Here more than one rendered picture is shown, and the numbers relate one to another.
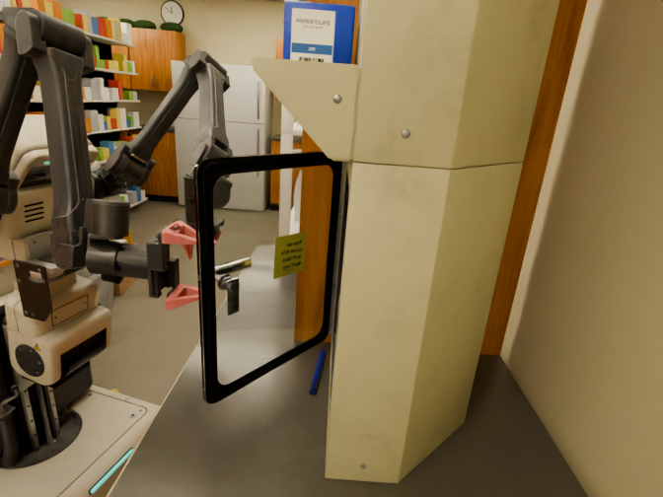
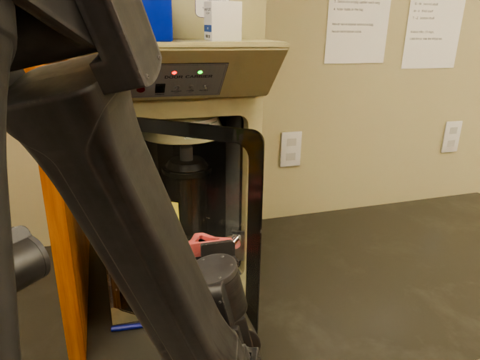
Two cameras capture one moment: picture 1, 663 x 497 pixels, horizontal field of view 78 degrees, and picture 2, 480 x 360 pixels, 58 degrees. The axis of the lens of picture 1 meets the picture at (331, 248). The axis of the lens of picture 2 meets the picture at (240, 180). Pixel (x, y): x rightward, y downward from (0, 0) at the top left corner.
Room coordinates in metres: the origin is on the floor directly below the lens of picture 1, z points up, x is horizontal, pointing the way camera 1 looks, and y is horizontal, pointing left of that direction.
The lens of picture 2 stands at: (0.76, 0.76, 1.54)
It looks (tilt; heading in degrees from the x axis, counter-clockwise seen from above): 20 degrees down; 252
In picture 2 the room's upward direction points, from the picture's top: 1 degrees clockwise
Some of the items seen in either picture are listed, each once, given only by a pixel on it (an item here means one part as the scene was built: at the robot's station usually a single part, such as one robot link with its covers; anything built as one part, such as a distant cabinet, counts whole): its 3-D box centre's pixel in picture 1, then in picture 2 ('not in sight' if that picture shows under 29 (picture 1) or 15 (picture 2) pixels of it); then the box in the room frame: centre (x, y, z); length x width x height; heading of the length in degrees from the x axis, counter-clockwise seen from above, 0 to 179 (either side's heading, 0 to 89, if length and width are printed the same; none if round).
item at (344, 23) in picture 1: (320, 42); (134, 9); (0.70, 0.04, 1.56); 0.10 x 0.10 x 0.09; 0
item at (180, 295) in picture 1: (187, 285); not in sight; (0.64, 0.24, 1.16); 0.09 x 0.07 x 0.07; 90
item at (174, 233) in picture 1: (186, 247); (205, 256); (0.64, 0.24, 1.23); 0.09 x 0.07 x 0.07; 90
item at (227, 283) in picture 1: (231, 295); not in sight; (0.56, 0.15, 1.18); 0.02 x 0.02 x 0.06; 51
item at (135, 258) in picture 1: (145, 261); not in sight; (0.64, 0.31, 1.19); 0.07 x 0.07 x 0.10; 0
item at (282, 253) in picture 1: (277, 270); (178, 233); (0.65, 0.09, 1.19); 0.30 x 0.01 x 0.40; 141
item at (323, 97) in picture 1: (313, 108); (186, 72); (0.62, 0.04, 1.46); 0.32 x 0.11 x 0.10; 0
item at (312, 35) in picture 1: (313, 41); (222, 21); (0.56, 0.04, 1.54); 0.05 x 0.05 x 0.06; 1
